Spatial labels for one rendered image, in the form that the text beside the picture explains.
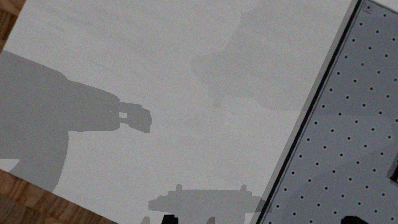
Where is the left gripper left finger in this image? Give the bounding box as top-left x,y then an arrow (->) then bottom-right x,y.
161,215 -> 178,224

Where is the grey perforated breadboard plate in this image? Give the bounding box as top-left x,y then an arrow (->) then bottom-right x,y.
256,0 -> 398,224

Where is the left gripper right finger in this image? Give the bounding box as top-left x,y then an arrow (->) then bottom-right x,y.
341,216 -> 369,224

